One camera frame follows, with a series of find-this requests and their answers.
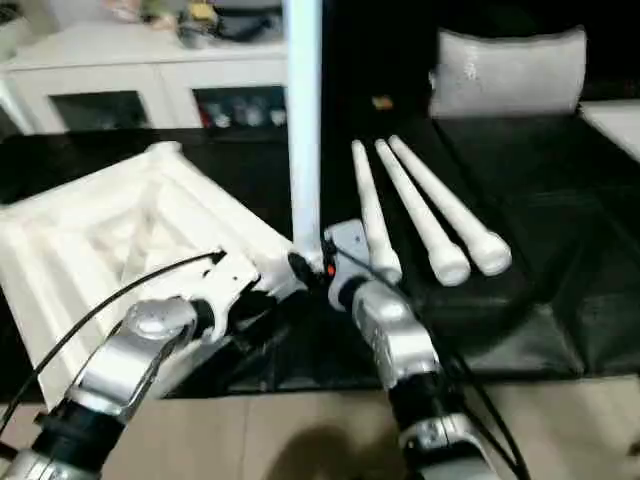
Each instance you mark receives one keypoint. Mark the white plastic table top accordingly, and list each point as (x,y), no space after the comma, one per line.
(120,240)

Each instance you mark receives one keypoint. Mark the white plastic table leg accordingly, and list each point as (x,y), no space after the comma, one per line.
(450,205)
(375,220)
(304,120)
(420,215)

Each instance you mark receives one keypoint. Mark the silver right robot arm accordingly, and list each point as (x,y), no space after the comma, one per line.
(400,350)

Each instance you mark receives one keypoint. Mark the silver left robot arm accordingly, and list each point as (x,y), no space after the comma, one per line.
(120,380)

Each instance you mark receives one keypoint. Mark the black furniture with yellow label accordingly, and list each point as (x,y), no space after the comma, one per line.
(380,50)

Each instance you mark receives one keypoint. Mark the black work mat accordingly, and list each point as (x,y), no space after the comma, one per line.
(570,260)

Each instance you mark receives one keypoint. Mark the grey round appliance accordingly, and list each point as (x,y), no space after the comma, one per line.
(248,25)

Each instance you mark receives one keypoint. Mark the small yellow grey gadget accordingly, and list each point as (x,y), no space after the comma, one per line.
(200,18)

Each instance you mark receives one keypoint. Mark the grey cushion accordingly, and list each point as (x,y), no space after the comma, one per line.
(510,70)

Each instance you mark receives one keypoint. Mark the white glass-door cabinet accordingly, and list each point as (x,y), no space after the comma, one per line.
(100,70)

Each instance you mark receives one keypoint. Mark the white flat panel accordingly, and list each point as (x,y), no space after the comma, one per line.
(615,130)

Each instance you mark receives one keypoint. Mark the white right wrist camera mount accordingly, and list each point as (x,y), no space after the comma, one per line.
(350,245)

